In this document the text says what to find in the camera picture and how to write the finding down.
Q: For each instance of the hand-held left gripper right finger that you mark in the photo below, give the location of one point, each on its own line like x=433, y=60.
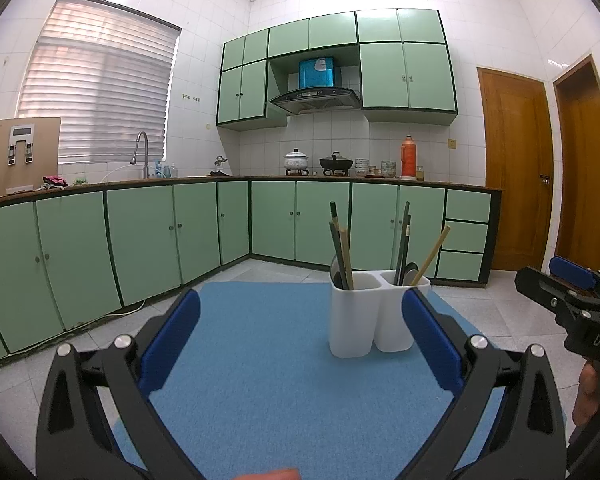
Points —
x=430, y=342

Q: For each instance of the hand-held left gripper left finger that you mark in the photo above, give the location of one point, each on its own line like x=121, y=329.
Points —
x=172, y=342

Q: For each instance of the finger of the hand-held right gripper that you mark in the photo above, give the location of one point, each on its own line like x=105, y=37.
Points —
x=545, y=290
x=572, y=267

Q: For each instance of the small silver spoon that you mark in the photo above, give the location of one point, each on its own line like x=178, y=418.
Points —
x=413, y=271

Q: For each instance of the white plastic utensil holder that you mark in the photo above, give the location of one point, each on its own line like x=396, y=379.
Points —
x=352, y=320

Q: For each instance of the wooden chopstick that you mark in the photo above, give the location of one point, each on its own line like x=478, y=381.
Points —
x=347, y=260
x=431, y=255

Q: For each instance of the large silver spoon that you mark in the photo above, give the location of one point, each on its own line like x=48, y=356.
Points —
x=334, y=272

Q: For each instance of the grey metal chopstick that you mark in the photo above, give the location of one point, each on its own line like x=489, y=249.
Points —
x=408, y=225
x=335, y=250

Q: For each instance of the dark chopstick with metal band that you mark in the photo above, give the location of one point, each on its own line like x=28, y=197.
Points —
x=334, y=212

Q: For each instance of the person's right hand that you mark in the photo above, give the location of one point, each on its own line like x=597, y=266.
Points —
x=586, y=390

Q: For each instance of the person's left hand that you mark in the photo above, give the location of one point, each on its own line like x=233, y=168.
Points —
x=272, y=475

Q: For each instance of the blue table mat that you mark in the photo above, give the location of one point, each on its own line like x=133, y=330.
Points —
x=260, y=335

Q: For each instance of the green lower kitchen cabinets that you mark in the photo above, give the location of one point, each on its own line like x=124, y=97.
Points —
x=145, y=235

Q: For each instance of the green kitchen cabinets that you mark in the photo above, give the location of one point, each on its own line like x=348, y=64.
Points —
x=405, y=75
x=145, y=235

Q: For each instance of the glass jar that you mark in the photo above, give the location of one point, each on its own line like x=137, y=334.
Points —
x=388, y=170

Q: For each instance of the orange thermos flask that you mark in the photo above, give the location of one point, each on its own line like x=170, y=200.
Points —
x=408, y=160

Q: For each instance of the silver kitchen faucet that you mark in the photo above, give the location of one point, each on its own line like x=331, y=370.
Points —
x=146, y=160

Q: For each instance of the red cloth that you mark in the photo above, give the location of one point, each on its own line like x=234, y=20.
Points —
x=55, y=180

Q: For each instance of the black wok with lid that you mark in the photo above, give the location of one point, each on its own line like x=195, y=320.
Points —
x=336, y=162

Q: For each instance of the white cooking pot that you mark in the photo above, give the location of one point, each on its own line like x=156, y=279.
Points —
x=296, y=162

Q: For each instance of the beige water purifier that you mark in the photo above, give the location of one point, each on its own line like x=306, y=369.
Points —
x=40, y=160

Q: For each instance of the green upper kitchen cabinets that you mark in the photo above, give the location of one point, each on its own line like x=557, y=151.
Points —
x=405, y=75

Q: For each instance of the white window blind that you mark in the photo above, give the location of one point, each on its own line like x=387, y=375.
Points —
x=100, y=85

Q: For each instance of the black range hood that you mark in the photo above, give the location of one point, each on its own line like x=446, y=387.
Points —
x=315, y=96

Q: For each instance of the blue wrapped hood chimney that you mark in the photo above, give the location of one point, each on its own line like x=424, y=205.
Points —
x=317, y=75

